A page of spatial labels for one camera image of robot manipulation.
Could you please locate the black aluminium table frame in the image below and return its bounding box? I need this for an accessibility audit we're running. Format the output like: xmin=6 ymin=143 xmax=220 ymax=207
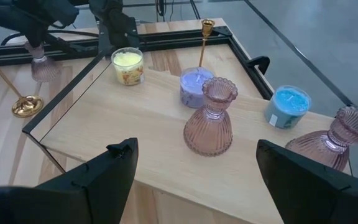
xmin=0 ymin=17 xmax=358 ymax=184

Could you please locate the wooden shelf riser black frame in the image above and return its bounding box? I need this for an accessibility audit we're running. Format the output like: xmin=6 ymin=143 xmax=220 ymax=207
xmin=21 ymin=46 xmax=358 ymax=224

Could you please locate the purple jar candle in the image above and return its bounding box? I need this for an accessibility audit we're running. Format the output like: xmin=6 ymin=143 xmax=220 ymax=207
xmin=179 ymin=67 xmax=216 ymax=109

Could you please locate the black frame bracket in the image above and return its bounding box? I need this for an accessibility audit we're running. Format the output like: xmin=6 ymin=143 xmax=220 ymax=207
xmin=246 ymin=55 xmax=272 ymax=75

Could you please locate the pink ribbed glass candle holder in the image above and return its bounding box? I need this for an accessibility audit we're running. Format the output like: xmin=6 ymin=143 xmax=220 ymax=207
xmin=183 ymin=77 xmax=239 ymax=157
xmin=23 ymin=42 xmax=62 ymax=83
xmin=284 ymin=105 xmax=358 ymax=172

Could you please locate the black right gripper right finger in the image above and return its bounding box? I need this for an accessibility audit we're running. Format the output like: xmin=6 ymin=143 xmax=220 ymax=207
xmin=255 ymin=139 xmax=358 ymax=224

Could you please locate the yellow jar candle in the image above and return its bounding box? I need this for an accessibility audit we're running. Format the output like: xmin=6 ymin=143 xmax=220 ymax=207
xmin=111 ymin=47 xmax=145 ymax=86

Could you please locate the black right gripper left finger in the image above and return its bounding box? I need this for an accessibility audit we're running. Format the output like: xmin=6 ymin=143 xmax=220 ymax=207
xmin=0 ymin=138 xmax=139 ymax=224

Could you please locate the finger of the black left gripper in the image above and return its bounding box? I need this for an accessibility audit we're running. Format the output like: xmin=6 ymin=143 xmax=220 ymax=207
xmin=26 ymin=26 xmax=48 ymax=48

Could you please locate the blue jar candle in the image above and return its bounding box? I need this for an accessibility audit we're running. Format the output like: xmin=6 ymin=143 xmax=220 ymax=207
xmin=264 ymin=85 xmax=313 ymax=130

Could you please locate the gold candlestick holder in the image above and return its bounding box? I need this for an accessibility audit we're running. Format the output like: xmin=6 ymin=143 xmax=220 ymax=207
xmin=197 ymin=18 xmax=216 ymax=68
xmin=0 ymin=40 xmax=45 ymax=119

